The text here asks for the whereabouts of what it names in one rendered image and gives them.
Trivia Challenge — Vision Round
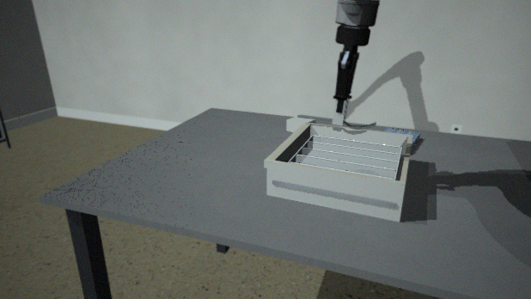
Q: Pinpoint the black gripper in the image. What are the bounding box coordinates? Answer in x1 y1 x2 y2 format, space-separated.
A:
332 26 370 126

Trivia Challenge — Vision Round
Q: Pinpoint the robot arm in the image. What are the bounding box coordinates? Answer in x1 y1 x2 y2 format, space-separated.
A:
336 0 380 29

